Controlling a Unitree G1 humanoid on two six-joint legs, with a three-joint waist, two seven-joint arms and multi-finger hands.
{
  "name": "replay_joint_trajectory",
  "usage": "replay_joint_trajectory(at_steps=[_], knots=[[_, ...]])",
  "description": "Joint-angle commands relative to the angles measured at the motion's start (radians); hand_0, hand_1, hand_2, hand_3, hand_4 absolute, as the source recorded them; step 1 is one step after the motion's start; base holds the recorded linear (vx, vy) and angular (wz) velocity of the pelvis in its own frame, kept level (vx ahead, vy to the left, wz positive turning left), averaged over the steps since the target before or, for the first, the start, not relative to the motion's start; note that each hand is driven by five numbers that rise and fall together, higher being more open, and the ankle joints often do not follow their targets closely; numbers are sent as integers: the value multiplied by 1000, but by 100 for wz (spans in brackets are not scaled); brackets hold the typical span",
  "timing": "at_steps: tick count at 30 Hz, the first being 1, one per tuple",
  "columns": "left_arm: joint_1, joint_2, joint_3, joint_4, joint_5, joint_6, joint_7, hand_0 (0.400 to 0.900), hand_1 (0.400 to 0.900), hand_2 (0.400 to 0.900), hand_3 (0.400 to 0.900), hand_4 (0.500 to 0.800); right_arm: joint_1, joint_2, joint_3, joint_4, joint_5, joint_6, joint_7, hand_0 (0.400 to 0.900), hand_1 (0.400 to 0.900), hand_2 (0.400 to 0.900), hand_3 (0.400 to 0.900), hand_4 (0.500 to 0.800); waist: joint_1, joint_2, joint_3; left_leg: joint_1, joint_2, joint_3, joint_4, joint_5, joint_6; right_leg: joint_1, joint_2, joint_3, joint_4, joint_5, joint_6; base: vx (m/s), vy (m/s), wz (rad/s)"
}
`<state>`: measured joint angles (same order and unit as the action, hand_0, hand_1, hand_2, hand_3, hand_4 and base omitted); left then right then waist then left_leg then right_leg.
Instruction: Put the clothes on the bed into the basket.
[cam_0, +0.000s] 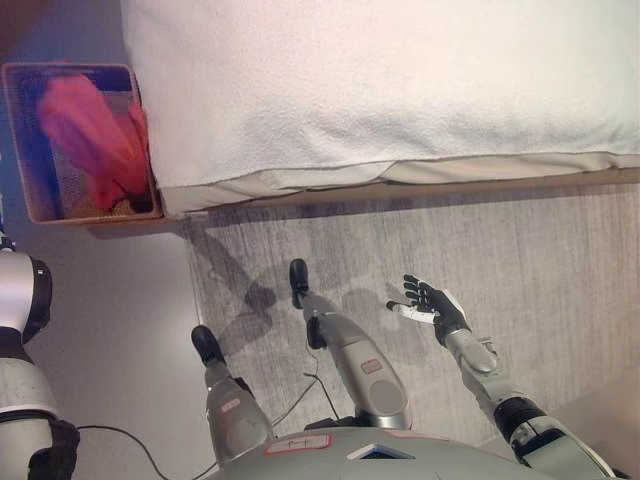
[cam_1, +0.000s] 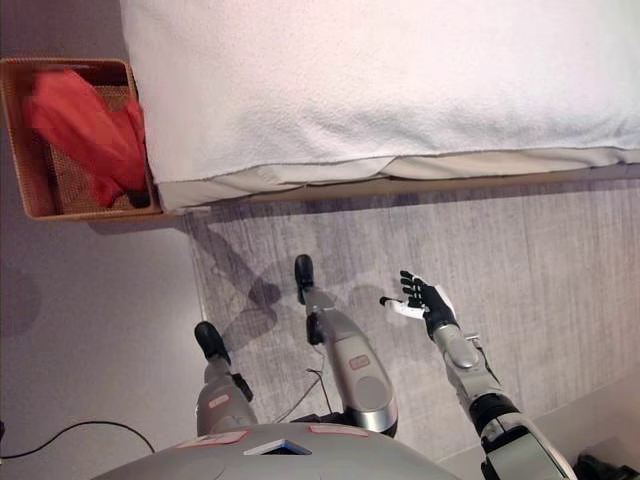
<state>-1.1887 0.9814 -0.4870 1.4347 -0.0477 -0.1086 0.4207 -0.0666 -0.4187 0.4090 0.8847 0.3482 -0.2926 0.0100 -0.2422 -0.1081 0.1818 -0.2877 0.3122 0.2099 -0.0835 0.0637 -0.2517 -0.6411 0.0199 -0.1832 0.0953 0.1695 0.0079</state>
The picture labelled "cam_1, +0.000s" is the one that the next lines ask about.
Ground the brown wicker basket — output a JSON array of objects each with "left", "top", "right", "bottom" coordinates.
[{"left": 0, "top": 57, "right": 164, "bottom": 223}]

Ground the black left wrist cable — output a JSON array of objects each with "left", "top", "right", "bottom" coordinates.
[{"left": 0, "top": 420, "right": 157, "bottom": 460}]

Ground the silver right robot leg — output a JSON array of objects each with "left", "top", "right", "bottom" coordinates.
[{"left": 293, "top": 253, "right": 400, "bottom": 435}]

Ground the grey striped rug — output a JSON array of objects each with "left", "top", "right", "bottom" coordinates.
[{"left": 183, "top": 177, "right": 640, "bottom": 465}]

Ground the silver robot leg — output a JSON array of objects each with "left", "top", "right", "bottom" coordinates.
[
  {"left": 193, "top": 321, "right": 259, "bottom": 437},
  {"left": 293, "top": 253, "right": 400, "bottom": 435}
]

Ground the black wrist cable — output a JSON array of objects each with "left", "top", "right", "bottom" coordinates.
[
  {"left": 473, "top": 338, "right": 502, "bottom": 387},
  {"left": 0, "top": 420, "right": 157, "bottom": 460}
]

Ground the orange cloth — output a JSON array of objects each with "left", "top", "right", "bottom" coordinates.
[{"left": 22, "top": 68, "right": 149, "bottom": 208}]

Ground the black floor object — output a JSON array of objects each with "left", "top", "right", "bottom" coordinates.
[{"left": 573, "top": 448, "right": 640, "bottom": 480}]

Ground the white bed blanket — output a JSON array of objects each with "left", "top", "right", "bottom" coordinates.
[{"left": 119, "top": 0, "right": 640, "bottom": 186}]

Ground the wooden bed frame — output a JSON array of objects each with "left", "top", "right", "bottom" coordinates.
[{"left": 164, "top": 163, "right": 640, "bottom": 215}]

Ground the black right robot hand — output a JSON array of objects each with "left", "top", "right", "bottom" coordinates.
[{"left": 379, "top": 269, "right": 459, "bottom": 342}]

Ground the thin grey wire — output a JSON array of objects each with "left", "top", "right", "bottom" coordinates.
[{"left": 276, "top": 368, "right": 335, "bottom": 424}]

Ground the silver left robot leg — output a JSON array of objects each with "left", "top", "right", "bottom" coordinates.
[{"left": 193, "top": 321, "right": 259, "bottom": 437}]

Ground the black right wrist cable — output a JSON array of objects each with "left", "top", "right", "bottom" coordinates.
[{"left": 473, "top": 338, "right": 502, "bottom": 387}]

